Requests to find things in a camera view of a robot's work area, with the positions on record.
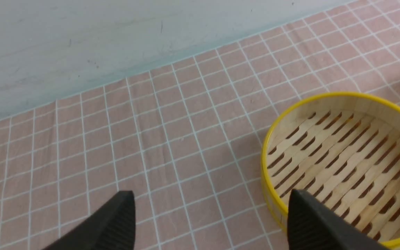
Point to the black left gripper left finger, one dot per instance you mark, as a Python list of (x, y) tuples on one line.
[(111, 227)]

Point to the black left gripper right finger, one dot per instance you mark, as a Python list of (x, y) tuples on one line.
[(312, 226)]

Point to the yellow-rimmed bamboo steamer basket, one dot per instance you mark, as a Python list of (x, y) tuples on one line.
[(344, 149)]

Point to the pink checkered tablecloth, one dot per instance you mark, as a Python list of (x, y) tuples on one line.
[(186, 137)]

